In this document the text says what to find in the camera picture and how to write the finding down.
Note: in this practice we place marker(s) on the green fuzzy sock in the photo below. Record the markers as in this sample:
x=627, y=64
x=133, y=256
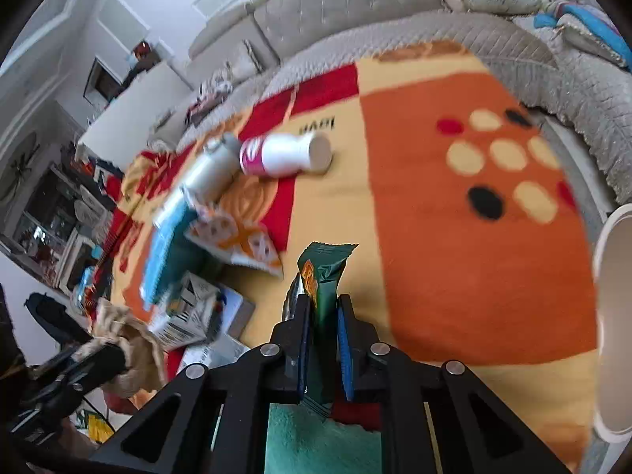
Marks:
x=300, y=441

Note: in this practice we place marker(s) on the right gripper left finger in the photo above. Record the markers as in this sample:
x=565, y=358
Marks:
x=290, y=365

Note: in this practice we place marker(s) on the white trash bin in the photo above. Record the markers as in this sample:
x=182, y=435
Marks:
x=611, y=269

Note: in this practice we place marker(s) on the colourful patterned blanket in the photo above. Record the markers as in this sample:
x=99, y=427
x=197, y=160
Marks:
x=471, y=263

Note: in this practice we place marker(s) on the green snack wrapper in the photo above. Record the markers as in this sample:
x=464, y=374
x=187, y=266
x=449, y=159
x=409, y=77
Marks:
x=320, y=268

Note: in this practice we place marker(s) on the white thermos bottle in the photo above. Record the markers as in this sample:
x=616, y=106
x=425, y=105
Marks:
x=214, y=168

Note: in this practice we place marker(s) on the white cabinet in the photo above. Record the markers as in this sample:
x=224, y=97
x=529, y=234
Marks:
x=124, y=127

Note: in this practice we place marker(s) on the silver white snack wrapper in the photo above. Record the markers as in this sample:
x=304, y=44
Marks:
x=230, y=239

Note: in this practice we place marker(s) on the small white green carton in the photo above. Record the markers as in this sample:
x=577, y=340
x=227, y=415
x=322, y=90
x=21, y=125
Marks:
x=168, y=256

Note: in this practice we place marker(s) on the grey tufted sofa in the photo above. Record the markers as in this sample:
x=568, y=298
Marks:
x=302, y=38

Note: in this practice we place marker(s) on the large white green milk carton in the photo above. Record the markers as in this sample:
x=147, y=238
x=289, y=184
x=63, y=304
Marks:
x=189, y=312

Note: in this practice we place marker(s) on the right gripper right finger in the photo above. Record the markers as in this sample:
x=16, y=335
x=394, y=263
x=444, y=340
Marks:
x=362, y=354

